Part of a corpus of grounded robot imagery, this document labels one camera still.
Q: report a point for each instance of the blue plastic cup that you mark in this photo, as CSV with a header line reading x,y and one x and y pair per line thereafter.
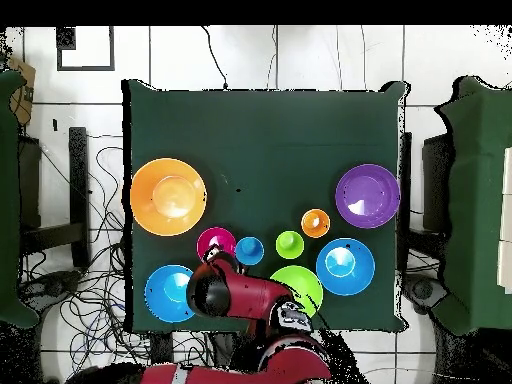
x,y
249,250

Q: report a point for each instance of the green cloth side table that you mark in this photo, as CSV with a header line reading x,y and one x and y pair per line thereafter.
x,y
8,200
476,200

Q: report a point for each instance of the black floor frame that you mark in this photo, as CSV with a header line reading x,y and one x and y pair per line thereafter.
x,y
66,40

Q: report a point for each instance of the small pink-red bowl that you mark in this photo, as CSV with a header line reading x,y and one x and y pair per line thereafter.
x,y
216,238

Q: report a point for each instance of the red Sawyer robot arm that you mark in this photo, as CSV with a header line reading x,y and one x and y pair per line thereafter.
x,y
256,294

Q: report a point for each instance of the large yellow-orange bowl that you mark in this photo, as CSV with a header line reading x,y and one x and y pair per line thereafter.
x,y
168,196

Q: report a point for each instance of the blue plastic bowl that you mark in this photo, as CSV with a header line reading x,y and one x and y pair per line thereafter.
x,y
345,266
166,294

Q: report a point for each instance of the orange plastic cup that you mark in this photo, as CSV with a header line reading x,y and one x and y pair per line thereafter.
x,y
315,223

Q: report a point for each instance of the cardboard box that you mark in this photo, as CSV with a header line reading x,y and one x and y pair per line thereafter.
x,y
24,80

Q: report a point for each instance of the dark grey stand foot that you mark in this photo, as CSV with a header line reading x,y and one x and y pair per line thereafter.
x,y
52,286
424,290

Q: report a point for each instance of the green plastic cup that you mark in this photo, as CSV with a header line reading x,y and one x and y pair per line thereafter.
x,y
289,244

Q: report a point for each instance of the large green bowl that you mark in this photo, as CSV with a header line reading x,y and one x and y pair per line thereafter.
x,y
308,286

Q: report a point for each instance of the black metal frame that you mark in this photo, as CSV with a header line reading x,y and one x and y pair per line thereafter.
x,y
78,180

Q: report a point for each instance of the dark green tablecloth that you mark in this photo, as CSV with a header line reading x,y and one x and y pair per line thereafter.
x,y
280,140

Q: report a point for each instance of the purple shallow bowl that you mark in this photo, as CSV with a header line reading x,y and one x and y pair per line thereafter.
x,y
368,196

